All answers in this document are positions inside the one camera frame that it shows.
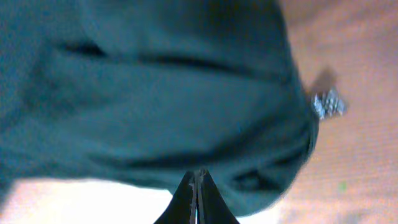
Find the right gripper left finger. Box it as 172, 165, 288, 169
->
154, 171, 197, 224

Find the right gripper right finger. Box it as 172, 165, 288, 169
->
196, 170, 239, 224

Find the black t-shirt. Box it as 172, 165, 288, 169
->
1, 0, 318, 217

